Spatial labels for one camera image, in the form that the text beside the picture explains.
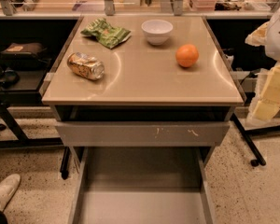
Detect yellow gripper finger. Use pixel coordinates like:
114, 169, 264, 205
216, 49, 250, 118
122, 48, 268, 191
251, 63, 280, 121

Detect crushed orange soda can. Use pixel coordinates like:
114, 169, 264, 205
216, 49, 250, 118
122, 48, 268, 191
67, 52, 105, 80

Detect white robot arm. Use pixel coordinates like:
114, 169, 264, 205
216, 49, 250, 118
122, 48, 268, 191
245, 8, 280, 123

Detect beige drawer cabinet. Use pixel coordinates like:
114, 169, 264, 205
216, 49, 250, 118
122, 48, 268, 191
41, 14, 245, 224

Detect open grey middle drawer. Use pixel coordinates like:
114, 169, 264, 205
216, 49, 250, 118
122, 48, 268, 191
67, 147, 217, 224

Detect grey top drawer front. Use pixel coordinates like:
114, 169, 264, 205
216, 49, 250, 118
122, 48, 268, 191
56, 121, 230, 147

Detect orange fruit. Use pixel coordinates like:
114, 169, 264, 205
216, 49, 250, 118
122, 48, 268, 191
175, 44, 199, 68

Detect white bowl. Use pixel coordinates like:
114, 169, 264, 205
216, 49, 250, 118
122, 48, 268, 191
141, 20, 173, 46

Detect green chip bag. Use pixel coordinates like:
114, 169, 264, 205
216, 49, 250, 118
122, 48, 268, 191
80, 18, 131, 49

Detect black headphones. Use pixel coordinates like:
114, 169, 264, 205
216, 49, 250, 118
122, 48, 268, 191
0, 65, 20, 89

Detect white shoe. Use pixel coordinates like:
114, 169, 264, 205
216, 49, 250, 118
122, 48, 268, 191
0, 174, 21, 211

